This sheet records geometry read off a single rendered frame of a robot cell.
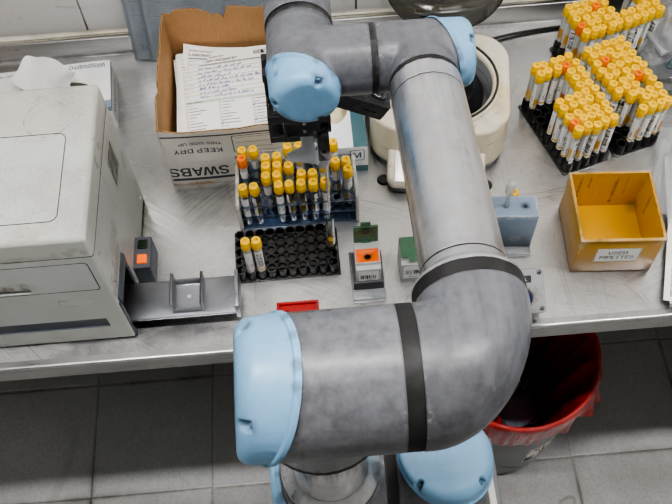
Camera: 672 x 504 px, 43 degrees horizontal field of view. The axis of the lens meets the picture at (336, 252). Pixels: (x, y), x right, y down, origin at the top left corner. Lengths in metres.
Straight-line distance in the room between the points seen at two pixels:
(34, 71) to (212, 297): 0.56
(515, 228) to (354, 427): 0.83
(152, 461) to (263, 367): 1.66
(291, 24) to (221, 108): 0.66
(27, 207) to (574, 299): 0.85
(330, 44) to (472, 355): 0.40
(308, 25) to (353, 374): 0.43
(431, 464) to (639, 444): 1.35
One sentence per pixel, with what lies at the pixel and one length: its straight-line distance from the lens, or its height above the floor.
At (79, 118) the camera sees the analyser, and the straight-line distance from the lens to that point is 1.29.
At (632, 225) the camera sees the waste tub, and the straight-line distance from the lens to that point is 1.53.
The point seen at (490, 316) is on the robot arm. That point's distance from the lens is 0.66.
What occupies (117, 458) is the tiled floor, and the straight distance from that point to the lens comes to 2.30.
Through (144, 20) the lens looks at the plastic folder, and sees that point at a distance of 1.71.
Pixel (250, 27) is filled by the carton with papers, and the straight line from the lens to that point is 1.65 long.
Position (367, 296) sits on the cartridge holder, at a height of 0.89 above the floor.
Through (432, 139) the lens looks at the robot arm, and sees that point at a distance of 0.80.
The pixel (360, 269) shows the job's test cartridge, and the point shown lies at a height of 0.95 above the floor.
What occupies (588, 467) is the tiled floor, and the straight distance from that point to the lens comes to 2.28.
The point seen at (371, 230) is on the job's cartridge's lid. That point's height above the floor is 0.98.
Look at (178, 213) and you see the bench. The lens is 1.52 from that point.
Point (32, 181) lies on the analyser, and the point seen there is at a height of 1.17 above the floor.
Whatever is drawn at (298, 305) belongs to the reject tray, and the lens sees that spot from 1.40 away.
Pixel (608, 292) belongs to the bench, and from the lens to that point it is 1.46.
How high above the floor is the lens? 2.11
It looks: 59 degrees down
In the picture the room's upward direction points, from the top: 3 degrees counter-clockwise
